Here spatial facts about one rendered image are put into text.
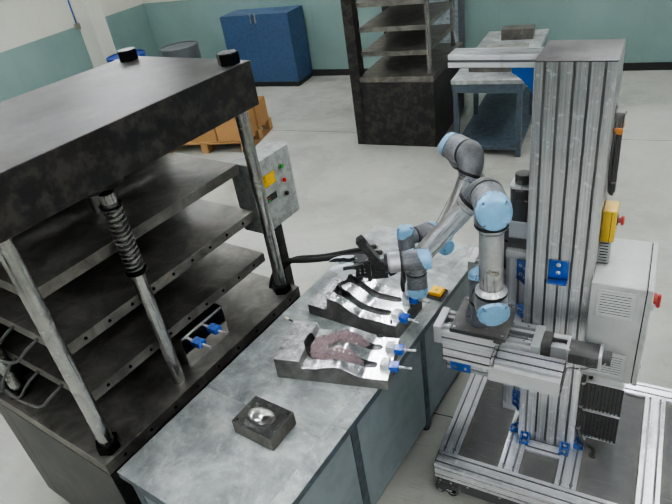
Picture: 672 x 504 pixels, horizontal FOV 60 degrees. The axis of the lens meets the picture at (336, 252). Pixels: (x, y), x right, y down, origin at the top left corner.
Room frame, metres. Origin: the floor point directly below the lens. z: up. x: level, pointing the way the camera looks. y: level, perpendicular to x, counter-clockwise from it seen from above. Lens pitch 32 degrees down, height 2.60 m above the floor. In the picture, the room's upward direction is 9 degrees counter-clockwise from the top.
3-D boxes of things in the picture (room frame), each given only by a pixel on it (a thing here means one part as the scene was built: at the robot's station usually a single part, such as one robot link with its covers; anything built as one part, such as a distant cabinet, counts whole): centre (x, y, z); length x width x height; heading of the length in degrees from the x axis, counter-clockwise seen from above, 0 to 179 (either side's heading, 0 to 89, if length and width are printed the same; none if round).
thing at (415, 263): (1.71, -0.27, 1.43); 0.11 x 0.08 x 0.09; 84
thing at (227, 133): (7.27, 1.25, 0.37); 1.20 x 0.82 x 0.74; 69
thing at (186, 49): (9.17, 1.81, 0.44); 0.59 x 0.59 x 0.88
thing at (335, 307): (2.27, -0.09, 0.87); 0.50 x 0.26 x 0.14; 51
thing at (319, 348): (1.94, 0.06, 0.90); 0.26 x 0.18 x 0.08; 68
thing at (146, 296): (2.01, 0.81, 1.10); 0.05 x 0.05 x 1.30
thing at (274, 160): (2.88, 0.32, 0.74); 0.30 x 0.22 x 1.47; 141
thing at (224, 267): (2.39, 1.00, 1.02); 1.10 x 0.74 x 0.05; 141
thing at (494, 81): (6.32, -2.16, 0.46); 1.90 x 0.70 x 0.92; 151
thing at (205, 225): (2.39, 1.00, 1.27); 1.10 x 0.74 x 0.05; 141
